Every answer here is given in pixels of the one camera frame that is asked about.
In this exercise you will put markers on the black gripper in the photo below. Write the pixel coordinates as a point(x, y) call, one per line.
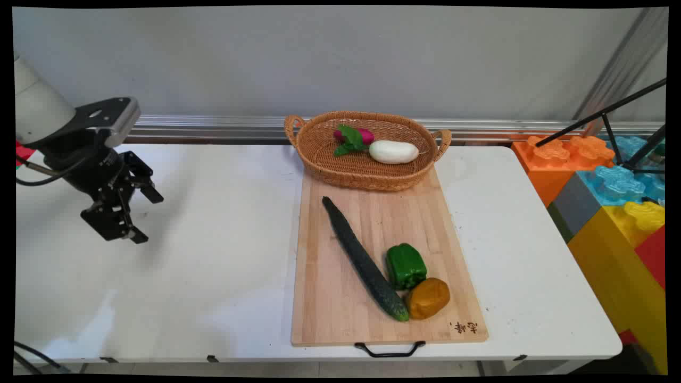
point(88, 167)

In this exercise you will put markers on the dark green cucumber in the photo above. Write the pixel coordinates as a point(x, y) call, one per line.
point(362, 258)

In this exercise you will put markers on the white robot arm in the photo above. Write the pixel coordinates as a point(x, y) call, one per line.
point(37, 103)

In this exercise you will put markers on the red object behind table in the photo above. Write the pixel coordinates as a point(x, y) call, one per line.
point(24, 153)

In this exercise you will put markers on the woven wicker basket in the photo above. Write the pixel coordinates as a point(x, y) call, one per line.
point(351, 170)

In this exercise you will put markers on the pink radish with green leaves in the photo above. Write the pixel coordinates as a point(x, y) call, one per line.
point(352, 138)

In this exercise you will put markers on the green bell pepper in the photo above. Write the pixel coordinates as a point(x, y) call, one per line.
point(405, 267)

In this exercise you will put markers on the orange bell pepper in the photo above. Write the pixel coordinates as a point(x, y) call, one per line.
point(428, 299)

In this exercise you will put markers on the orange toy block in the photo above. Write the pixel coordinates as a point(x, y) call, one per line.
point(542, 173)

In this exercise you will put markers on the grey toy block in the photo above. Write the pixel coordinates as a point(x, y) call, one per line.
point(577, 205)

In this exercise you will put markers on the black tripod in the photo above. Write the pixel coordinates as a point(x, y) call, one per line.
point(606, 119)

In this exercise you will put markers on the yellow toy block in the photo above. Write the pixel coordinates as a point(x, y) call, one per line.
point(612, 266)

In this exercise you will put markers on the blue toy block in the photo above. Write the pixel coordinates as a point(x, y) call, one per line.
point(617, 183)

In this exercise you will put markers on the small red toy block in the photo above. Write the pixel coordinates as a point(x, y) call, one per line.
point(628, 337)

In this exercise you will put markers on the large red toy block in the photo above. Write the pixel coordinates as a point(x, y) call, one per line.
point(653, 255)

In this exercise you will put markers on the silver black wrist camera box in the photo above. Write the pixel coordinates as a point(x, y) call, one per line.
point(114, 114)

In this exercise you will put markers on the aluminium rail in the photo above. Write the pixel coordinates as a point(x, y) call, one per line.
point(223, 127)

